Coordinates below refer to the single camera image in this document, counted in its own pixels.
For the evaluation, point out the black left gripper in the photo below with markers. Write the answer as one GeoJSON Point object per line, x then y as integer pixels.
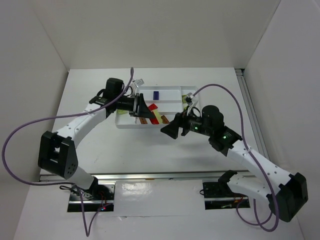
{"type": "Point", "coordinates": [136, 105]}

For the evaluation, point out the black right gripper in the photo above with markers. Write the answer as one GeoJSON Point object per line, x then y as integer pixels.
{"type": "Point", "coordinates": [180, 124]}

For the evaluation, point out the red lego brick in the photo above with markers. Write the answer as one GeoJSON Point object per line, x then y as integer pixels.
{"type": "Point", "coordinates": [153, 107]}

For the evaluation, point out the orange lego plate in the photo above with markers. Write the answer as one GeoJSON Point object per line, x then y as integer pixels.
{"type": "Point", "coordinates": [164, 119]}
{"type": "Point", "coordinates": [143, 120]}

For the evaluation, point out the red and yellow lego block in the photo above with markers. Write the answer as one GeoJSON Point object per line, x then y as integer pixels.
{"type": "Point", "coordinates": [156, 120]}

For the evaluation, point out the purple lego brick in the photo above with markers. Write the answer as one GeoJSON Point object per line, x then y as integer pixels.
{"type": "Point", "coordinates": [156, 95]}

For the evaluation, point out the yellow-green square lego brick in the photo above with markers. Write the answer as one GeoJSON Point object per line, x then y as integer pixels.
{"type": "Point", "coordinates": [121, 112]}

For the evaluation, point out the yellow-green long lego brick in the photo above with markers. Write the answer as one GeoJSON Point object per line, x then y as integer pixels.
{"type": "Point", "coordinates": [184, 99]}

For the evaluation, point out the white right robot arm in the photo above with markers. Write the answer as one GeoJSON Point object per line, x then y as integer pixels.
{"type": "Point", "coordinates": [284, 192]}

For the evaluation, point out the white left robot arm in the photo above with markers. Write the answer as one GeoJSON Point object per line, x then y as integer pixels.
{"type": "Point", "coordinates": [57, 152]}

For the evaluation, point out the white divided sorting tray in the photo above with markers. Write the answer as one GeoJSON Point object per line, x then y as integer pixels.
{"type": "Point", "coordinates": [169, 103]}

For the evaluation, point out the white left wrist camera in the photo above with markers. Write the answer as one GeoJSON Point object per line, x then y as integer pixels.
{"type": "Point", "coordinates": [137, 84]}

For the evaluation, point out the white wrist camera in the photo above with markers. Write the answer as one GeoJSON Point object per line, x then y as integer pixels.
{"type": "Point", "coordinates": [137, 84]}
{"type": "Point", "coordinates": [192, 101]}

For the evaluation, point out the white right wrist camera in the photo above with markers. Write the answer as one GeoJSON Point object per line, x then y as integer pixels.
{"type": "Point", "coordinates": [192, 101]}

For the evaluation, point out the aluminium front rail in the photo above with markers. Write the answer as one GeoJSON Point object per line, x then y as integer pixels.
{"type": "Point", "coordinates": [149, 176]}

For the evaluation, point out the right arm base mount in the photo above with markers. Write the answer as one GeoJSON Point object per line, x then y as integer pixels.
{"type": "Point", "coordinates": [217, 197]}

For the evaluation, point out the aluminium side rail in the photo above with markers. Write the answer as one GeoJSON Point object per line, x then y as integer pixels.
{"type": "Point", "coordinates": [250, 110]}

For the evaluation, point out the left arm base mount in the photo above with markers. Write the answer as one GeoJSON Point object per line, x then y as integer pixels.
{"type": "Point", "coordinates": [103, 200]}

